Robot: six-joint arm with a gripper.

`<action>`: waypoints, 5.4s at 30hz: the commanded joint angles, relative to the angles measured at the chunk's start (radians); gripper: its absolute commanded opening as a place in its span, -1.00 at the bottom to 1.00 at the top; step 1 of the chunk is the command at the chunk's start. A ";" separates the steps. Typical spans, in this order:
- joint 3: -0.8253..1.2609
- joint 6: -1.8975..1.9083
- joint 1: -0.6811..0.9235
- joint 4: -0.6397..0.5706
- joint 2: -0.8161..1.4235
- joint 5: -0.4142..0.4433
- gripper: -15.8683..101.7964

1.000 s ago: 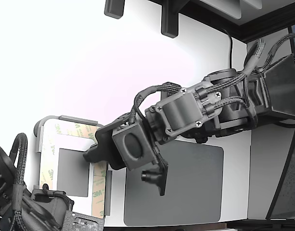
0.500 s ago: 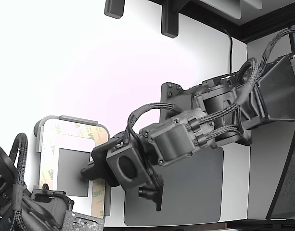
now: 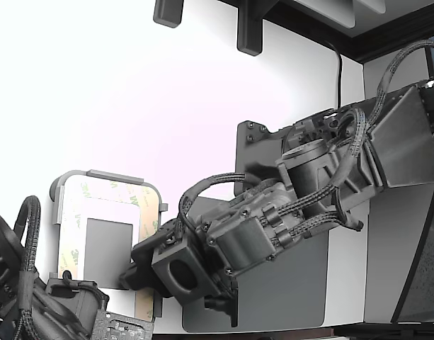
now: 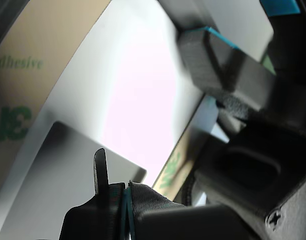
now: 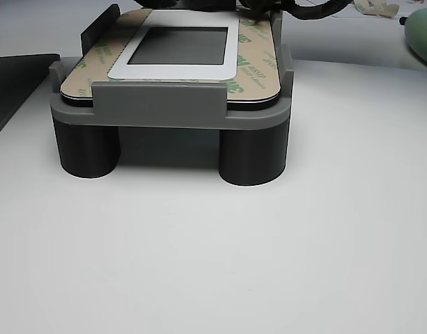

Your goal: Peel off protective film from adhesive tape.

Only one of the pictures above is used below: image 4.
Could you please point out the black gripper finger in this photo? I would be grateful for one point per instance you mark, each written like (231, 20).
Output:
(100, 215)

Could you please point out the gray gripper finger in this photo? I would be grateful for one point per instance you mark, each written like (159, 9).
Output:
(205, 62)

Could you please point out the tan printed protective film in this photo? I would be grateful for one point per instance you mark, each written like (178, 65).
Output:
(30, 50)

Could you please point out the white panel with dark window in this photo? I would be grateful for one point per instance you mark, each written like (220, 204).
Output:
(132, 87)

